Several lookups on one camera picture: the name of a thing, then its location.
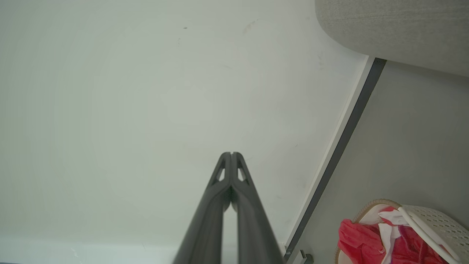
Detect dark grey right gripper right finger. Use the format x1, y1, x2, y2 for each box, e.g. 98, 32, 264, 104
231, 152, 287, 264

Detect white and black baseboard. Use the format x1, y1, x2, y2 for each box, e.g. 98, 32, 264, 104
283, 56, 387, 264

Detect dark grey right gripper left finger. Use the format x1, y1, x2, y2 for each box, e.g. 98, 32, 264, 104
172, 152, 232, 264

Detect grey fabric sofa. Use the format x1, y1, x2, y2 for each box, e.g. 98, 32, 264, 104
314, 0, 469, 78

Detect white garment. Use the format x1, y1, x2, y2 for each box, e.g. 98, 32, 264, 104
377, 210, 409, 261

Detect red jacket with white stripes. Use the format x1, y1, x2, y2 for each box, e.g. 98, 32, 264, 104
381, 206, 449, 264

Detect white perforated laundry basket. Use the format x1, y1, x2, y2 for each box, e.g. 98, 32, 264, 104
335, 199, 469, 264

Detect red shorts with white trim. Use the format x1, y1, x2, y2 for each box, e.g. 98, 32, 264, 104
337, 219, 386, 264

